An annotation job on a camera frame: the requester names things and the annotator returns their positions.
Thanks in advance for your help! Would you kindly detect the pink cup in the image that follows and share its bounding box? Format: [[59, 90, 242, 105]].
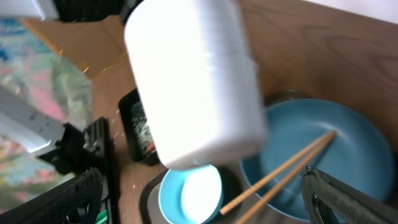
[[124, 0, 267, 170]]

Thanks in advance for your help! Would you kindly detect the orange carrot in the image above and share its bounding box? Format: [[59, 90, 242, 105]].
[[146, 141, 155, 154]]

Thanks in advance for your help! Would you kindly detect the dark blue plate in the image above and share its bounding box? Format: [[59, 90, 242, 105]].
[[241, 98, 397, 222]]

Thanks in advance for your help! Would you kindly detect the wooden chopstick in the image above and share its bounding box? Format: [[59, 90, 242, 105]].
[[236, 140, 330, 224], [220, 131, 336, 215]]

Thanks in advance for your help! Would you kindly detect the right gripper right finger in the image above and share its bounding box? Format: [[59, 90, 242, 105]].
[[300, 166, 397, 224]]

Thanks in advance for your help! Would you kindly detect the brown serving tray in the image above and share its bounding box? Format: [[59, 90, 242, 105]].
[[139, 88, 312, 224]]

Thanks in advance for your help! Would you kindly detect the black waste tray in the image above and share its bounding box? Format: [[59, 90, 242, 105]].
[[118, 88, 159, 166]]

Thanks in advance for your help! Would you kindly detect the spilled white rice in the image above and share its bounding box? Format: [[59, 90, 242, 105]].
[[131, 101, 153, 155]]

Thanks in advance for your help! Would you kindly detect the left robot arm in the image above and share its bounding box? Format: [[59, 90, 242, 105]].
[[1, 0, 141, 174]]

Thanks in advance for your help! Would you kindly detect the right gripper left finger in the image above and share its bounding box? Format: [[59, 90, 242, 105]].
[[1, 168, 103, 224]]

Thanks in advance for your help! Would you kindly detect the light blue bowl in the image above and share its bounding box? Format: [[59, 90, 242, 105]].
[[158, 165, 224, 224]]

